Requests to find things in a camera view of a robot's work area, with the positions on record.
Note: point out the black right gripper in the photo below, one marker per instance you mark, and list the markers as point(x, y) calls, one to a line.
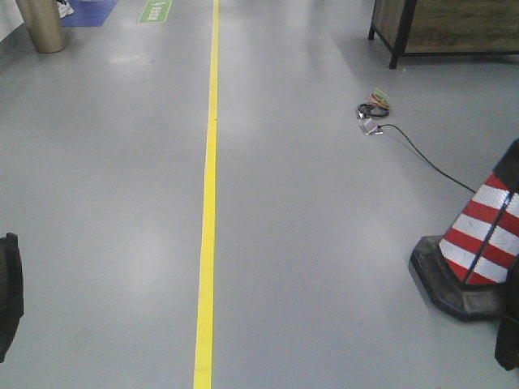
point(506, 347)

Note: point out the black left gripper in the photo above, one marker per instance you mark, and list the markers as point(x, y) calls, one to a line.
point(12, 291)

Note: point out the red white traffic cone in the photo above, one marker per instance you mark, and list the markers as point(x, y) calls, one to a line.
point(464, 271)

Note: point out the beige cylindrical bin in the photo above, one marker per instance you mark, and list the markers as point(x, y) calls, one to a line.
point(44, 25)

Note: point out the green floor safety sign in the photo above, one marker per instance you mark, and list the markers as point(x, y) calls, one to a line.
point(155, 12)

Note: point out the black framed wooden crate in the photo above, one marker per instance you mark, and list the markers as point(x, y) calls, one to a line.
point(416, 28)

